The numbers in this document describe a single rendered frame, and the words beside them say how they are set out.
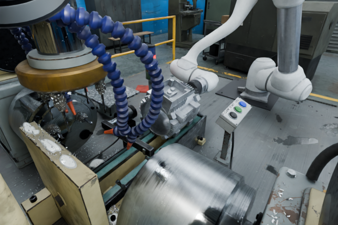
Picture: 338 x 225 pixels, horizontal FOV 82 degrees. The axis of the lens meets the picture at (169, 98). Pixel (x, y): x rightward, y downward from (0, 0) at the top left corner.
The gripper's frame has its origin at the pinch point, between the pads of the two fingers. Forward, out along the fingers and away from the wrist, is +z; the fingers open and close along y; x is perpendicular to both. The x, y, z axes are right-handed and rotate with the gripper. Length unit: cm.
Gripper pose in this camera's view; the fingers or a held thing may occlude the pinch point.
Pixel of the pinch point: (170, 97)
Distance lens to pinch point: 82.9
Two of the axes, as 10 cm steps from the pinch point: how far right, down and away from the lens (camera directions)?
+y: 7.9, 2.9, -5.4
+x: -0.8, 9.2, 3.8
